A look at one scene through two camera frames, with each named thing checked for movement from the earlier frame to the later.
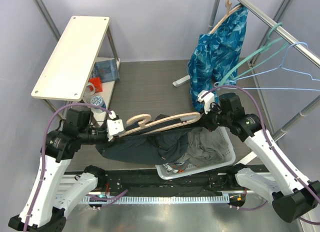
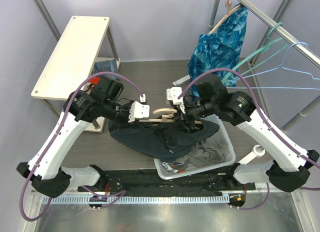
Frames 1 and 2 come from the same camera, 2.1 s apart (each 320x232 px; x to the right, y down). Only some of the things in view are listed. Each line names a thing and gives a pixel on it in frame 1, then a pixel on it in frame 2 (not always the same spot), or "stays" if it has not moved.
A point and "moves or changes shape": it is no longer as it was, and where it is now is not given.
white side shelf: [66, 76] stays
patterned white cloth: [176, 167] stays
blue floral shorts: [215, 55] stays
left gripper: [105, 140] → [128, 106]
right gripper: [206, 118] → [185, 117]
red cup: [97, 83] stays
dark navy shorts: [161, 147] moves or changes shape
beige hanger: [161, 123] → [164, 117]
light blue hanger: [281, 66] stays
